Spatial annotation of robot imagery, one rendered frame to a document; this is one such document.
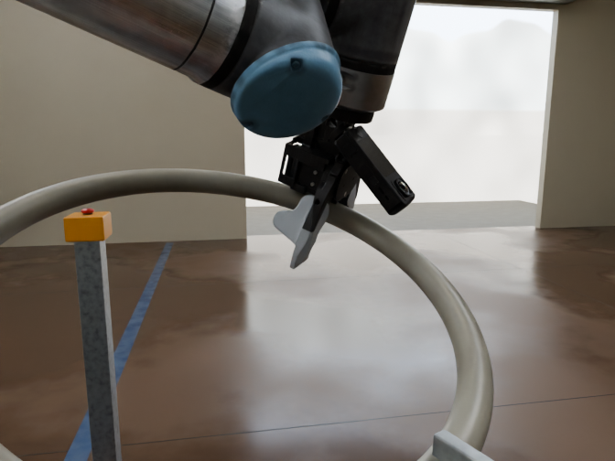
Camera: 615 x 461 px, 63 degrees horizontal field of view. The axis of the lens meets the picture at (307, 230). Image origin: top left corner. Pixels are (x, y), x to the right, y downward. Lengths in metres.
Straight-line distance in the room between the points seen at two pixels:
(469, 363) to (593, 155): 8.25
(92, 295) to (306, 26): 1.49
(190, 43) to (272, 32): 0.06
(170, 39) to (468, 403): 0.35
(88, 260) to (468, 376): 1.47
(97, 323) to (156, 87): 5.13
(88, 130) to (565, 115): 6.57
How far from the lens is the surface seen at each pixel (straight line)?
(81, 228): 1.73
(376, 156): 0.60
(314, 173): 0.61
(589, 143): 8.62
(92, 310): 1.81
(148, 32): 0.38
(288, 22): 0.40
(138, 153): 6.71
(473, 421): 0.41
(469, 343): 0.49
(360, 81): 0.56
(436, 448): 0.37
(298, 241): 0.60
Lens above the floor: 1.32
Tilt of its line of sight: 10 degrees down
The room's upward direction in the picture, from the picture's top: straight up
